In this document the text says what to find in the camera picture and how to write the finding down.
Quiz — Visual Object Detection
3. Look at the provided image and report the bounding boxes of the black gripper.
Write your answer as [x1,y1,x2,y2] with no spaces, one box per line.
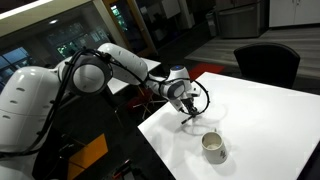
[180,98,197,116]

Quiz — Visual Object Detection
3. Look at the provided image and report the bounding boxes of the black pen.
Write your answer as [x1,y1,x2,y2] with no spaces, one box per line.
[181,116,194,125]

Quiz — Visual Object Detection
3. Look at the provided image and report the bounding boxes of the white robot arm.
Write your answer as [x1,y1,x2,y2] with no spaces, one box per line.
[0,43,199,156]

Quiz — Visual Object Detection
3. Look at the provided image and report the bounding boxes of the white ceramic mug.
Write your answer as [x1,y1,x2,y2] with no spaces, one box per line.
[201,132,228,164]

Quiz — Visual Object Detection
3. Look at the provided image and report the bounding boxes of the black chair left of table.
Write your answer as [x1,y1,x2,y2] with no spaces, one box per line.
[233,42,300,88]

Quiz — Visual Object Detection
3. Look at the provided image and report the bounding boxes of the steel trash bin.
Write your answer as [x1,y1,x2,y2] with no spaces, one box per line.
[216,1,260,38]

